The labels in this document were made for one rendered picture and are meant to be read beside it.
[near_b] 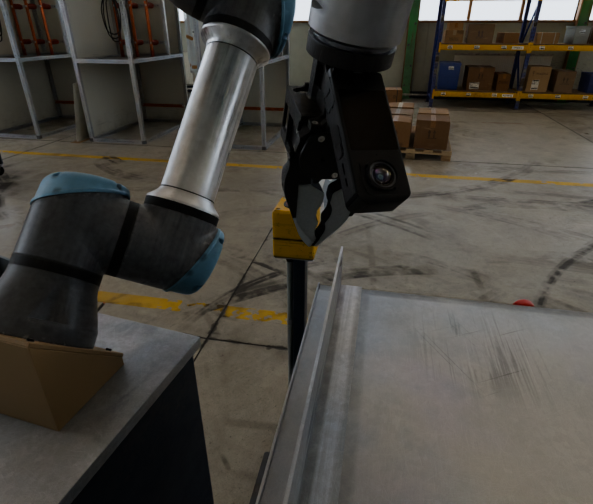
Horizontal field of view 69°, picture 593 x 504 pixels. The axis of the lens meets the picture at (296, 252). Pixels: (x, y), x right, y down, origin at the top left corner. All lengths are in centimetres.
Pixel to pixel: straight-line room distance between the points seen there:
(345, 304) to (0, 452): 46
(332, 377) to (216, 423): 112
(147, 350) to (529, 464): 53
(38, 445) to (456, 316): 56
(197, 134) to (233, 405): 115
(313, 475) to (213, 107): 51
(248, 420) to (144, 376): 95
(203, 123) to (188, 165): 7
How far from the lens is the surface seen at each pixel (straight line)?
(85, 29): 591
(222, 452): 153
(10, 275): 65
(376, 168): 32
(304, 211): 43
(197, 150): 68
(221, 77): 71
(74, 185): 65
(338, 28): 35
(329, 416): 47
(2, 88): 687
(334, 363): 52
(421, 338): 58
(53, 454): 63
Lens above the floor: 120
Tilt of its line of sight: 28 degrees down
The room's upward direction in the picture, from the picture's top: straight up
